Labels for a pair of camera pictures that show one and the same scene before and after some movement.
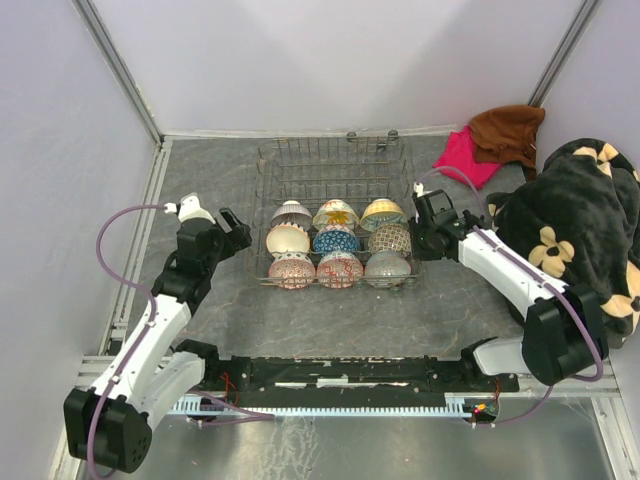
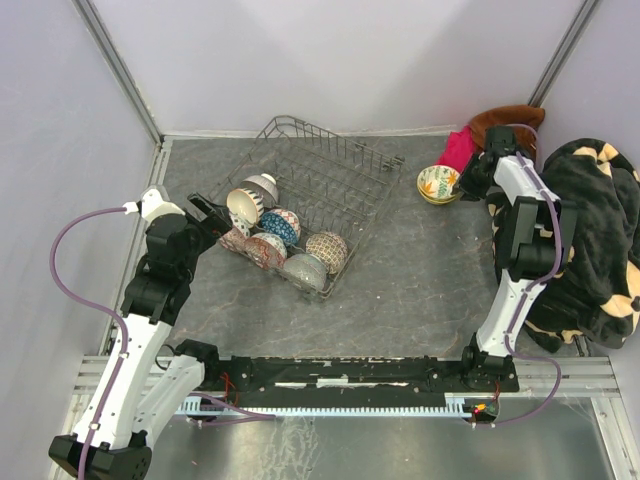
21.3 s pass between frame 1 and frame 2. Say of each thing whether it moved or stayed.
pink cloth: stayed
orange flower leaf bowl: moved
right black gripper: moved
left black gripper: moved
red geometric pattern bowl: moved
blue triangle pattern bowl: moved
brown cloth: stayed
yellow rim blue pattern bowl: moved
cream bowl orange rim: moved
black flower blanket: stayed
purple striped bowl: moved
